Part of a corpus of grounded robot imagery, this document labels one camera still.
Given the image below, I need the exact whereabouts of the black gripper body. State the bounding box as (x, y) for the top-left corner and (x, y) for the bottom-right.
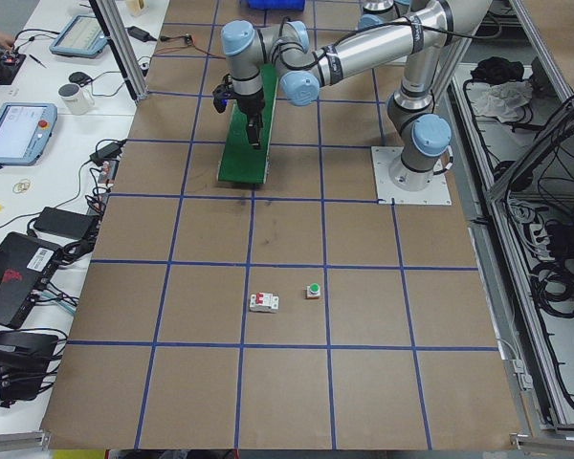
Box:
(212, 74), (264, 127)

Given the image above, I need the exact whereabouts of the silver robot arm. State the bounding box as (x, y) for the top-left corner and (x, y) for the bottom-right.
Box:
(213, 1), (490, 186)
(362, 0), (410, 16)

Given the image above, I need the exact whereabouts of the green conveyor belt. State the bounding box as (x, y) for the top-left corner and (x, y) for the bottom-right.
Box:
(217, 64), (277, 185)

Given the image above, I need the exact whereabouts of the blue plastic bin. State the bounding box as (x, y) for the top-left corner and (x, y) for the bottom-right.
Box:
(247, 0), (306, 11)

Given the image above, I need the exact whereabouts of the white mug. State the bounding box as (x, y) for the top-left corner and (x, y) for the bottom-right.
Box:
(58, 83), (95, 115)

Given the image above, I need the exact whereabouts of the white red circuit breaker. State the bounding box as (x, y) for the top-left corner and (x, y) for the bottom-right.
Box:
(249, 292), (279, 314)

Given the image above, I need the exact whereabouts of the upper teach pendant tablet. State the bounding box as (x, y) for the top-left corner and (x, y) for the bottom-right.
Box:
(49, 14), (107, 58)

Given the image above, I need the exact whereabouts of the teach pendant tablet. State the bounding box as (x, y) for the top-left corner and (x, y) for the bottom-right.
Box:
(0, 102), (57, 168)
(49, 14), (107, 58)

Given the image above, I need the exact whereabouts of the black power adapter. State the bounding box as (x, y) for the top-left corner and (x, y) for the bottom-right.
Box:
(33, 207), (99, 240)

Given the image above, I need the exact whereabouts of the lower teach pendant tablet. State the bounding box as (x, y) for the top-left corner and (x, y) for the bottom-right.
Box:
(0, 102), (57, 168)

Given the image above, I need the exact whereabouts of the red black conveyor wire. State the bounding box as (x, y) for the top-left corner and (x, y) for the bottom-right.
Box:
(155, 33), (229, 61)

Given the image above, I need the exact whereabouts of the aluminium frame post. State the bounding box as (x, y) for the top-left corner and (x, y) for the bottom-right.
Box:
(89, 0), (148, 104)

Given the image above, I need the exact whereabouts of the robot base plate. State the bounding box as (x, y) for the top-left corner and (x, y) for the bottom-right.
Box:
(371, 146), (453, 206)

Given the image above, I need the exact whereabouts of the green push button switch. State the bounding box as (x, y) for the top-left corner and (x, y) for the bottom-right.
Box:
(305, 283), (321, 299)

